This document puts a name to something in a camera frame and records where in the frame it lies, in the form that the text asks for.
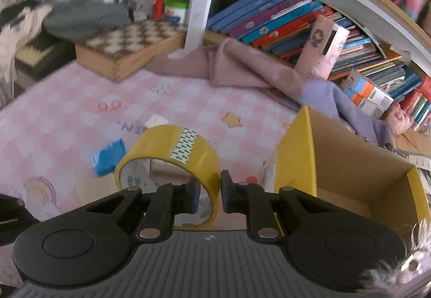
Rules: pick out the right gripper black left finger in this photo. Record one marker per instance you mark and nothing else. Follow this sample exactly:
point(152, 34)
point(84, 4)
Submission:
point(148, 217)

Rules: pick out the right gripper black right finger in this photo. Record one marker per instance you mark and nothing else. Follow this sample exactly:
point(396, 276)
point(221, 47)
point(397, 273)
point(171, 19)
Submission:
point(269, 216)

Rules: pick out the yellow packing tape roll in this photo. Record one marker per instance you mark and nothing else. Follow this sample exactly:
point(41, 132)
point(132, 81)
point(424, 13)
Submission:
point(174, 154)

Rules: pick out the blue plastic packet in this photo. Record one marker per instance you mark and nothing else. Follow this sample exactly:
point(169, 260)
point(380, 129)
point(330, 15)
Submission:
point(106, 160)

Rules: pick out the yellow cardboard box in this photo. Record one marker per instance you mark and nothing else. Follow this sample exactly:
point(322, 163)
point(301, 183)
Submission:
point(321, 157)

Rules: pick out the pink checkered tablecloth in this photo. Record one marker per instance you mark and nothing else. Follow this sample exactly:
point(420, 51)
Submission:
point(51, 132)

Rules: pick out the lavender cloth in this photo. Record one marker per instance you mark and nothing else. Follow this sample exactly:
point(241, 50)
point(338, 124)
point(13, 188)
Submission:
point(328, 99)

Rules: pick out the small orange blue box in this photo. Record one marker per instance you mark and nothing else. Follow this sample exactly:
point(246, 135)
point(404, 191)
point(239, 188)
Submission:
point(365, 94)

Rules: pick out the pink folded cloth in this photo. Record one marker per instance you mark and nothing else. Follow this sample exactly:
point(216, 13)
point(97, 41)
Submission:
point(232, 64)

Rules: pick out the pink pig figurine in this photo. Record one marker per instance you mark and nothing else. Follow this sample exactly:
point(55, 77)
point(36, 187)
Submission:
point(398, 120)

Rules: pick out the wooden chess board box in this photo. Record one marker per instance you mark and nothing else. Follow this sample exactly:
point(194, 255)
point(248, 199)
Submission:
point(120, 52)

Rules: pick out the pink cartoon tumbler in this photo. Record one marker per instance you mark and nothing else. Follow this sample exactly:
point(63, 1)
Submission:
point(323, 48)

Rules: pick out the black Yamaha keyboard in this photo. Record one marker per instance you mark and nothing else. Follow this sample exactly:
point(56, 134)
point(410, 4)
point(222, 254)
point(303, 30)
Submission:
point(42, 56)

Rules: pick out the green lid white jar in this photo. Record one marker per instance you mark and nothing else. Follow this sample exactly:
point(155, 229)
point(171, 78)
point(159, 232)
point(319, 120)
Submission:
point(176, 11)

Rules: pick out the grey folded garment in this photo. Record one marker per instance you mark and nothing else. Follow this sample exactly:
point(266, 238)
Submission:
point(79, 19)

